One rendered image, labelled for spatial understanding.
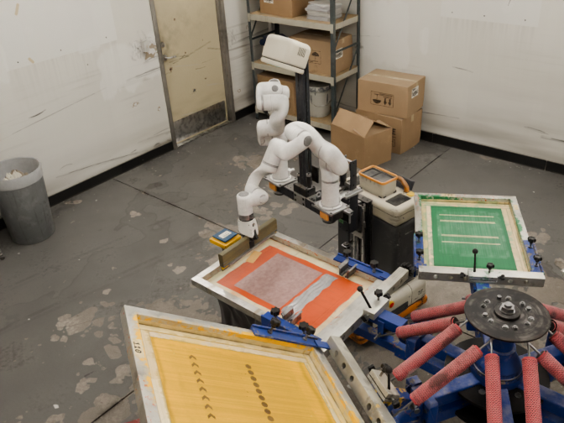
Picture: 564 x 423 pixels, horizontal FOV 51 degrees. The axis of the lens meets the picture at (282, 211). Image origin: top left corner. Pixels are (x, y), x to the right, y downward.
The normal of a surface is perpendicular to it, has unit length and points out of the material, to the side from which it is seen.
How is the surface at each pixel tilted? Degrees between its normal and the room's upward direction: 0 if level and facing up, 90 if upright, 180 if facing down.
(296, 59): 90
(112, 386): 0
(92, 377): 0
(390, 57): 90
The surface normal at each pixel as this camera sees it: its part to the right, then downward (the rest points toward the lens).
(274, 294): -0.06, -0.86
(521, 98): -0.65, 0.42
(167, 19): 0.76, 0.29
